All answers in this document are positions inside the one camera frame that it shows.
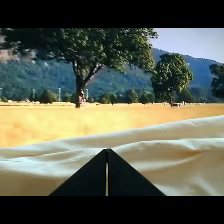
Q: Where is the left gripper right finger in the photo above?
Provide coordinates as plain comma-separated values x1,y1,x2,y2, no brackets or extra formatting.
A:
107,148,166,197

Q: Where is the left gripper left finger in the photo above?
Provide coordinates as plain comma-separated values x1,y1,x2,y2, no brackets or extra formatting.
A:
49,148,109,197

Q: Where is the cream garment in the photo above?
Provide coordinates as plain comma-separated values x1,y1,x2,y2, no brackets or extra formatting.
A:
0,115,224,197

